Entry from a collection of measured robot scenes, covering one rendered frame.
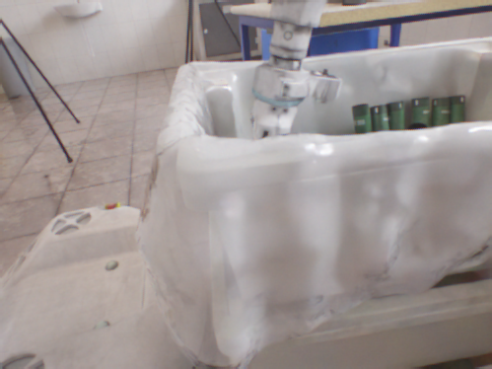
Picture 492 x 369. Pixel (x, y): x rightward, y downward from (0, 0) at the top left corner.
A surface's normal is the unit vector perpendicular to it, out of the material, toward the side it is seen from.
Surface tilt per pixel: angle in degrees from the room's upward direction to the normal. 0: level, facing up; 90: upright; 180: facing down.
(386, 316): 90
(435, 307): 90
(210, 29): 90
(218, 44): 90
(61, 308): 0
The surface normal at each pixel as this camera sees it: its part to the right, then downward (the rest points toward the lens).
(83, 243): 0.18, 0.22
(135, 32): 0.27, 0.48
